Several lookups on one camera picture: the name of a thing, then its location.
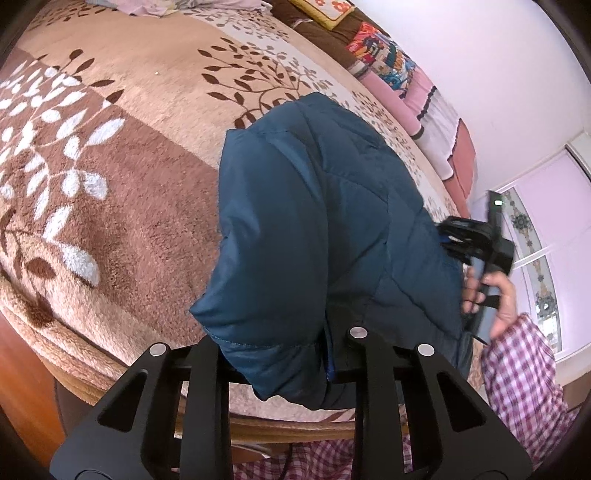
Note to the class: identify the colourful printed cushion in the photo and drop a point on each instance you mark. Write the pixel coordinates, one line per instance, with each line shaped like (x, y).
(381, 60)

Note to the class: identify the person's right forearm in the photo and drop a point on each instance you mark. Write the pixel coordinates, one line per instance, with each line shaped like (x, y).
(526, 383)

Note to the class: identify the person's right hand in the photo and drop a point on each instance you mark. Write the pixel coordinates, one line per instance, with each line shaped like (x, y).
(501, 300)

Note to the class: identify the dark teal quilted jacket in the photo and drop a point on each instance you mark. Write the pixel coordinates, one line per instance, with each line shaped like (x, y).
(323, 221)

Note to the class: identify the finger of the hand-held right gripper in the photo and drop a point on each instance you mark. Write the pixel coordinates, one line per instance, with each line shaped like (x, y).
(461, 235)

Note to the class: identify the white striped cloth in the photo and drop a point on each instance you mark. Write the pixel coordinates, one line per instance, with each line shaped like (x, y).
(438, 129)

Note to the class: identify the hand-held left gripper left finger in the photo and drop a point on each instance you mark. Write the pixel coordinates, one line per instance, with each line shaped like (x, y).
(207, 369)

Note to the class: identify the beige leaf patterned blanket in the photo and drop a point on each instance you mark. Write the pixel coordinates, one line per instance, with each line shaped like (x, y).
(138, 138)

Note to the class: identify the yellow flowered cushion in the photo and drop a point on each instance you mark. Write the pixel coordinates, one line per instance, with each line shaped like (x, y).
(323, 9)

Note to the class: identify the light floral pillow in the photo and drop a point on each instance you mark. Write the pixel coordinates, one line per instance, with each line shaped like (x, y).
(184, 5)

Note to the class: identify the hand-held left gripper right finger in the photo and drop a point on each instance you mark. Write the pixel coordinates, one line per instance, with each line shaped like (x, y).
(374, 369)

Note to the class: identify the wooden bed frame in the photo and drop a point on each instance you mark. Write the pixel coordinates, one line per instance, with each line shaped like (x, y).
(258, 427)

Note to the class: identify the window with patterned frame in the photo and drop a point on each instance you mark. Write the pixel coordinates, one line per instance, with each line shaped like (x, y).
(545, 221)

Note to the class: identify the brown cushion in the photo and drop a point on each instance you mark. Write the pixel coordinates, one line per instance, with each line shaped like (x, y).
(318, 37)

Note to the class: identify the pink plaid clothing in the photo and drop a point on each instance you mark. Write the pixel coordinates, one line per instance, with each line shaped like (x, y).
(323, 461)

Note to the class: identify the pink cushion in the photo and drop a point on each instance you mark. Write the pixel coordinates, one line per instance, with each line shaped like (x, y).
(457, 161)

